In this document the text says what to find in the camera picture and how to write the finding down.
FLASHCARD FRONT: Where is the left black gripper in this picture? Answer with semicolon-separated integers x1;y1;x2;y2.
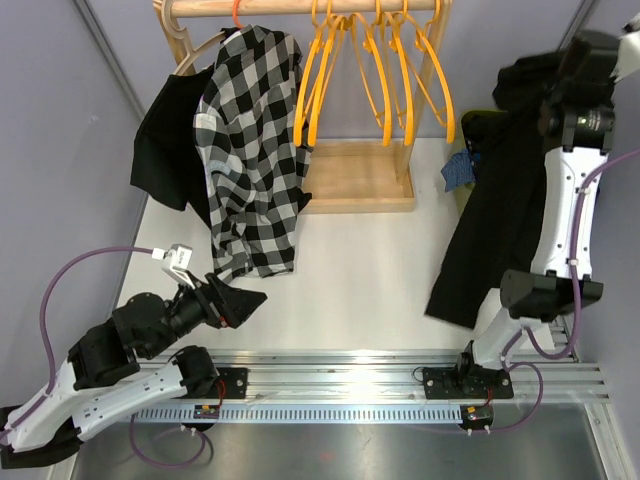
145;270;268;359

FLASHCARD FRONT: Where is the black white checkered shirt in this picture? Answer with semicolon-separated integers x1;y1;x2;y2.
193;26;312;282

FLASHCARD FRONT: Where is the red orange hanger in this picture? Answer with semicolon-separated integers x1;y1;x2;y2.
232;0;244;29

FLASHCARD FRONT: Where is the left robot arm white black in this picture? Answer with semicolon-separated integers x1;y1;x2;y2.
1;274;268;469

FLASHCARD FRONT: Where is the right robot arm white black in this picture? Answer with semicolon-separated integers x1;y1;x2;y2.
443;30;620;399

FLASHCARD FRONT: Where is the orange hanger empty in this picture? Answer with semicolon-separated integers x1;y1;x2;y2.
382;1;456;146
349;0;392;147

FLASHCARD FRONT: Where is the blue checked shirt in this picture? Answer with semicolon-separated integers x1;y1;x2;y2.
441;148;480;192

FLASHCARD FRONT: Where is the black t-shirt on rack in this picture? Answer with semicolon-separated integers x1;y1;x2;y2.
130;66;214;226

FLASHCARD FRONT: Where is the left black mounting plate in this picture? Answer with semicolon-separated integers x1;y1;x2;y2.
208;367;249;400

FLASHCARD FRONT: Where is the black mounting plate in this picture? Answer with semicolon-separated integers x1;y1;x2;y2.
208;367;249;400
422;366;514;400

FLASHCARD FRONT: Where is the green laundry basket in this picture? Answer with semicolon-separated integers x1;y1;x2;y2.
454;110;504;210

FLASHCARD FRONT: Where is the wooden clothes rack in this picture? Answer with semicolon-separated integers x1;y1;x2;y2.
153;1;434;214

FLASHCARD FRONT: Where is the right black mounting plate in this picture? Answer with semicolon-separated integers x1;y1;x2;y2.
422;366;514;400

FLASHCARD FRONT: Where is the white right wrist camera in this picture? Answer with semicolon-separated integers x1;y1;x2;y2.
611;14;640;83

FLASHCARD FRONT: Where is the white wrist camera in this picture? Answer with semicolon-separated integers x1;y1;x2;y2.
611;14;640;83
151;244;196;290

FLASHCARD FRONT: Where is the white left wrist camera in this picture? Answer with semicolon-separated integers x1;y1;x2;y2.
151;244;196;290

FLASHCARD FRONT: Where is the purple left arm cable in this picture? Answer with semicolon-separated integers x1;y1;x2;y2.
0;245;156;441

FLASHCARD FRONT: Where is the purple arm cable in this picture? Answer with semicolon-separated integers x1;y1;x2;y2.
0;245;156;441
499;147;640;431

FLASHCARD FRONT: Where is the white slotted cable duct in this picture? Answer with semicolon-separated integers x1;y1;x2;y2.
136;403;462;424

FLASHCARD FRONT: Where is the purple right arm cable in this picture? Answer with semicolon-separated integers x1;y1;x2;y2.
499;147;640;431

